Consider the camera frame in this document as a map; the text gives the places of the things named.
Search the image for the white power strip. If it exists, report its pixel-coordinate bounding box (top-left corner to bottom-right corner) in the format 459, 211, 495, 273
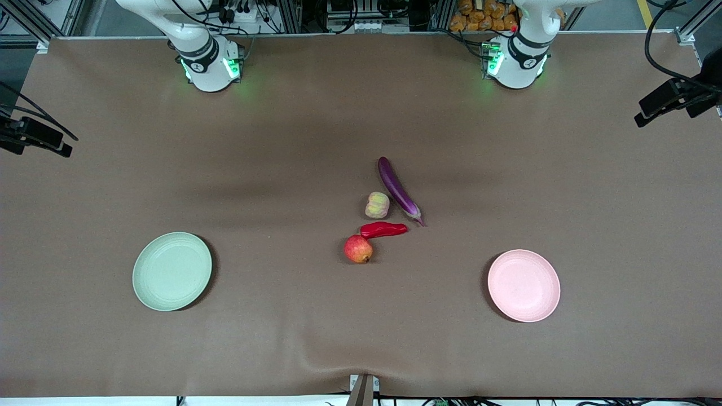
217, 0, 266, 24

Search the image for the red chili pepper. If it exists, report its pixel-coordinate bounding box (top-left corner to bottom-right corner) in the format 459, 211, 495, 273
360, 222, 408, 240

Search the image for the round light green plate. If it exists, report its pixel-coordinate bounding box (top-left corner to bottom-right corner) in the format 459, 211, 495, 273
132, 232, 213, 312

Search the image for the aluminium frame post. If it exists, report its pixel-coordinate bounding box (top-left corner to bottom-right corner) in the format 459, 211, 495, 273
279, 0, 303, 34
431, 0, 452, 32

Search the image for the aluminium frame profile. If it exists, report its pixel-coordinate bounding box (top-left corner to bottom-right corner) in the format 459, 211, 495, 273
0, 0, 57, 54
674, 0, 722, 47

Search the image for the large table cover mat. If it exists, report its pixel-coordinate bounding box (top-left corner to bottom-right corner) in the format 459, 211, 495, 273
0, 31, 722, 399

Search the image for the red yellow apple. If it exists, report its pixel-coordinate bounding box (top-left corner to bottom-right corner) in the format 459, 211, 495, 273
344, 235, 374, 264

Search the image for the pale yellow pink peach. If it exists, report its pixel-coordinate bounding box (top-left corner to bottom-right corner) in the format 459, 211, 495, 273
364, 191, 391, 219

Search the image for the bag of orange fruits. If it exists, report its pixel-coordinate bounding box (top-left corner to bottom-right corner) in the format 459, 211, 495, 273
450, 0, 520, 32

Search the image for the long purple eggplant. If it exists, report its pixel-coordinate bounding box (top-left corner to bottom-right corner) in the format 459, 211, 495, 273
377, 156, 426, 227

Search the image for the round pink plate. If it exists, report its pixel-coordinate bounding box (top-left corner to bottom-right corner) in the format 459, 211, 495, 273
487, 249, 561, 323

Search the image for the grey metal table bracket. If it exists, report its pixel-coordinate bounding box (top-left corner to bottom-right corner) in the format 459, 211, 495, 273
347, 374, 380, 406

